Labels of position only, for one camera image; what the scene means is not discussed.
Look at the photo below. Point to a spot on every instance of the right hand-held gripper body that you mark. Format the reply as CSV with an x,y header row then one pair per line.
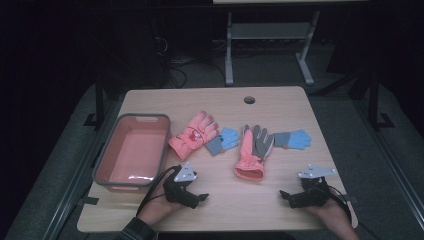
x,y
310,193

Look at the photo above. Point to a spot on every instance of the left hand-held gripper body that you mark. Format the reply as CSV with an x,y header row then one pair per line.
x,y
178,191

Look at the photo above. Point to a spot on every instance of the pink glove with grey palm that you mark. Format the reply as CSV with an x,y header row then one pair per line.
x,y
248,161

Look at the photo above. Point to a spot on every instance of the small blue and grey glove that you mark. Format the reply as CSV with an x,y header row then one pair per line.
x,y
300,140
230,137

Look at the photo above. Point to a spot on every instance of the pink plastic basket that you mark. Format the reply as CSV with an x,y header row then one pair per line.
x,y
133,153

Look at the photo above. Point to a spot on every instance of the person's left hand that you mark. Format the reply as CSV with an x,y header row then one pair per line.
x,y
158,206

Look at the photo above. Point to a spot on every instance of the person's right hand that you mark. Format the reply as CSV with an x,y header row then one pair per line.
x,y
328,211

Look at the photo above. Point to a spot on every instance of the grey tape strip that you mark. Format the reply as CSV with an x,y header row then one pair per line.
x,y
88,200
351,199

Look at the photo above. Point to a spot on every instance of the pink glove with red print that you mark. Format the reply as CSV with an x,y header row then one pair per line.
x,y
186,141

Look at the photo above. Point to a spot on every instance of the black metal stand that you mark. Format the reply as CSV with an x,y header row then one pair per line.
x,y
374,100
99,100

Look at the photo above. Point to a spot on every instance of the grey metal floor rail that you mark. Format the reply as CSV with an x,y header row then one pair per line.
x,y
78,173
390,160

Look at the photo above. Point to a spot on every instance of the grey metal table frame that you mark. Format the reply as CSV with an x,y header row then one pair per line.
x,y
266,31

